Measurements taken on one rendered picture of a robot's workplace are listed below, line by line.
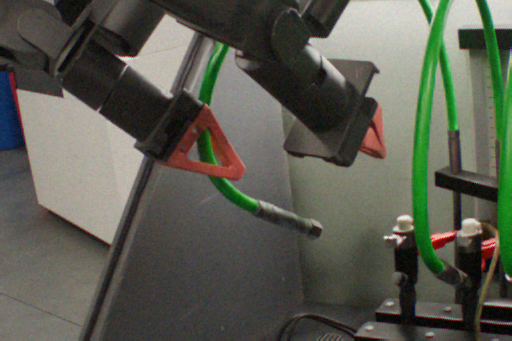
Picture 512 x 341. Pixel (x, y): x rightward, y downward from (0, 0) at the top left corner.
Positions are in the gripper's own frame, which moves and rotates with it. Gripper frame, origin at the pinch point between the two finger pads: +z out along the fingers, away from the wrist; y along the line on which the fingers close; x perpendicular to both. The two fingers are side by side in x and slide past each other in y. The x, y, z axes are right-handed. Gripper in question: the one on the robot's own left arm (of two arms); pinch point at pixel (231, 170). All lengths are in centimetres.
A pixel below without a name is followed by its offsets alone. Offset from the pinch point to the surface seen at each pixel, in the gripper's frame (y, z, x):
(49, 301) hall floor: 276, 26, 64
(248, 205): 1.6, 3.8, 1.9
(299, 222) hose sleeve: 3.8, 10.3, 0.2
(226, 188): 0.3, 0.6, 1.8
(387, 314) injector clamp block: 6.4, 27.6, 3.5
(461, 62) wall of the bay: 15.5, 23.3, -32.4
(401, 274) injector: -0.7, 22.5, -0.6
